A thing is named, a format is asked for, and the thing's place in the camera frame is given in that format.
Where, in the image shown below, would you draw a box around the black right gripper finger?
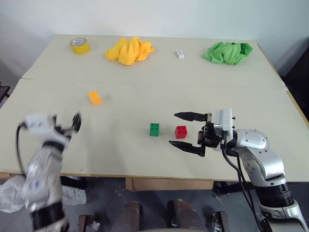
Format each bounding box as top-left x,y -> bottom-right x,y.
168,140 -> 202,156
173,111 -> 208,123

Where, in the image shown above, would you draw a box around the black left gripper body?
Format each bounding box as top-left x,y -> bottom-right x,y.
52,115 -> 76,141

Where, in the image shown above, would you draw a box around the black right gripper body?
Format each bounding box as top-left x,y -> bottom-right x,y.
197,112 -> 227,158

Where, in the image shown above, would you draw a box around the red toy block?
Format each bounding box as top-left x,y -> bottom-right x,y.
174,125 -> 188,140

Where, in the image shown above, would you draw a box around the yellow toy block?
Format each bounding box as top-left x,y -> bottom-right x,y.
88,90 -> 103,106

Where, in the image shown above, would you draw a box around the green toy block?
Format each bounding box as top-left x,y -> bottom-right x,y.
149,122 -> 161,137

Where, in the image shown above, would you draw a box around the brown cardboard box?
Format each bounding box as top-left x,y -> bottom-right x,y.
125,177 -> 214,192

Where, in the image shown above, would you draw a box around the dark brown rounded shape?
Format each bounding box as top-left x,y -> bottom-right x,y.
167,199 -> 206,232
111,201 -> 141,232

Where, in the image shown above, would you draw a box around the dark wooden furniture piece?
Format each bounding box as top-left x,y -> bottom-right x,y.
0,81 -> 11,109

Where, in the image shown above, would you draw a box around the yellow tape roll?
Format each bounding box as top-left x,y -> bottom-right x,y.
69,37 -> 91,56

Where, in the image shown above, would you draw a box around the crumpled green cloth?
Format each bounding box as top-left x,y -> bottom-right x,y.
201,41 -> 254,66

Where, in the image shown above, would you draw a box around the dark rusty metal foot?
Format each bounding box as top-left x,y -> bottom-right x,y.
210,210 -> 229,232
77,214 -> 100,232

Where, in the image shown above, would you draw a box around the white plastic bag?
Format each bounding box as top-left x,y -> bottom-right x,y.
0,174 -> 87,214

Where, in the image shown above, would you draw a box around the crumpled yellow cloth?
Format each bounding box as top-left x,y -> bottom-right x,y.
104,36 -> 155,66

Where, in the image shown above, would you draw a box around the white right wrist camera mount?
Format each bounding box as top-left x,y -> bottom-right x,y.
213,108 -> 236,139

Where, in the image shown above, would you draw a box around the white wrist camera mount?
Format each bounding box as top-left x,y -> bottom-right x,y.
22,113 -> 57,141
213,108 -> 236,139

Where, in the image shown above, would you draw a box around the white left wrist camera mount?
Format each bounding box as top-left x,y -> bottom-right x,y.
22,113 -> 57,141

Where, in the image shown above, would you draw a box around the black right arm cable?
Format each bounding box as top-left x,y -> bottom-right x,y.
221,142 -> 264,232

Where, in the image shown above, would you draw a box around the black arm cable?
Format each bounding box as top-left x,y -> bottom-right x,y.
15,122 -> 28,175
221,142 -> 264,232

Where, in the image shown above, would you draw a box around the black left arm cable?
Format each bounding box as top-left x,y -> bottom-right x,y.
15,122 -> 28,175

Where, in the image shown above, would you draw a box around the black table frame bar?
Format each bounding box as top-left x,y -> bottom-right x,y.
213,181 -> 257,195
60,176 -> 89,192

